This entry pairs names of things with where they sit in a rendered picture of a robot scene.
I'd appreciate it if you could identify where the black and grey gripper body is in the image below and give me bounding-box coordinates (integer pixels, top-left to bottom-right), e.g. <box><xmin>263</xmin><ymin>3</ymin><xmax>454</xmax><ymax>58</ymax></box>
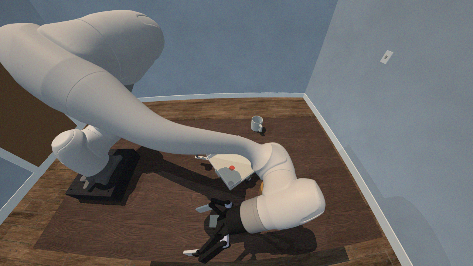
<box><xmin>216</xmin><ymin>205</ymin><xmax>247</xmax><ymax>236</ymax></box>

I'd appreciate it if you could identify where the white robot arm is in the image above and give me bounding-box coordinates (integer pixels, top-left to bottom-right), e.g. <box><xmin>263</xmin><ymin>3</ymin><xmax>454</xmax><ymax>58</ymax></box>
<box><xmin>0</xmin><ymin>10</ymin><xmax>326</xmax><ymax>233</ymax></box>

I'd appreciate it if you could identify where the pale grey mug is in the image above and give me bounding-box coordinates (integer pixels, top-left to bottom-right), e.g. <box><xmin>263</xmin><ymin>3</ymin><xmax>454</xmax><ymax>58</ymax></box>
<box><xmin>251</xmin><ymin>116</ymin><xmax>263</xmax><ymax>132</ymax></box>

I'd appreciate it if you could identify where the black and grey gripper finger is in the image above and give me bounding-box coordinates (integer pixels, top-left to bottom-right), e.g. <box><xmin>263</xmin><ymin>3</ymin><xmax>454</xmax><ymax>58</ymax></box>
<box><xmin>183</xmin><ymin>222</ymin><xmax>231</xmax><ymax>264</ymax></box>
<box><xmin>196</xmin><ymin>198</ymin><xmax>234</xmax><ymax>219</ymax></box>

